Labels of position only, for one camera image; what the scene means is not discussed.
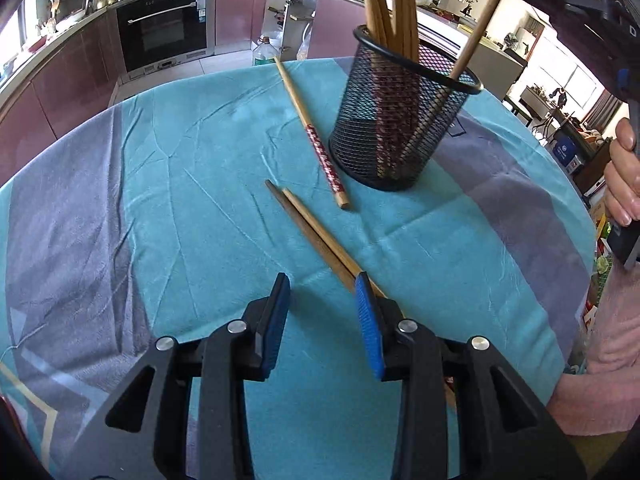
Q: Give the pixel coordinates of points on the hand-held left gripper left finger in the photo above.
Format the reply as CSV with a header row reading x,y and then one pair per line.
x,y
275,327

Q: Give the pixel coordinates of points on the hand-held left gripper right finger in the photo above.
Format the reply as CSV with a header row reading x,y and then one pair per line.
x,y
370,332

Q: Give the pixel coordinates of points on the plain wooden chopstick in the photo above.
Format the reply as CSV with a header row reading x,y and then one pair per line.
x,y
475,35

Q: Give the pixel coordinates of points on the dark brown wooden chopstick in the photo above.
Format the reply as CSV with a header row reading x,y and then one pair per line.
x,y
305,227

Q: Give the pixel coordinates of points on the light brown wooden chopstick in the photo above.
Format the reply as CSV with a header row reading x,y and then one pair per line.
x,y
325,232

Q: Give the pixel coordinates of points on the black mesh utensil holder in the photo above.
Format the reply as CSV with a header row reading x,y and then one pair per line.
x,y
400,130

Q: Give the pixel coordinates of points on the wooden chopstick red patterned end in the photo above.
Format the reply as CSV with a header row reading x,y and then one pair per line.
x,y
300,105

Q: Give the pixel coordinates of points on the person's right forearm pink sleeve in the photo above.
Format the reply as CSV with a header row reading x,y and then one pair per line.
x,y
610,350

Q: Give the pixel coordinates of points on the person's right hand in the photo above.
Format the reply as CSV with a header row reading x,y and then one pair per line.
x,y
622,175

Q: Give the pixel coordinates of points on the teal and grey tablecloth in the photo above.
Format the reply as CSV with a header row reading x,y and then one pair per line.
x,y
150,210

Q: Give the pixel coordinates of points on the purple cabinets white counter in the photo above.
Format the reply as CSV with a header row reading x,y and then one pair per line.
x,y
335,25

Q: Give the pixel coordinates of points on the clear plastic bag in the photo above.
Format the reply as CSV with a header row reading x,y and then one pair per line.
x,y
304,42

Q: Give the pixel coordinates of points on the cooking oil bottle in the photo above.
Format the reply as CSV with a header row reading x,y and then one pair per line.
x,y
264,52

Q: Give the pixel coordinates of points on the purple cabinet beside oven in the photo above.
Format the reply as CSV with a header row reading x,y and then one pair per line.
x,y
240,15

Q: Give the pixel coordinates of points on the black built-in oven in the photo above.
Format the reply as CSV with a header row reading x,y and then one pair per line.
x,y
165,25

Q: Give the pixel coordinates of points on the long purple cabinet row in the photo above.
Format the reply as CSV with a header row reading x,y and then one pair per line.
x,y
55,90

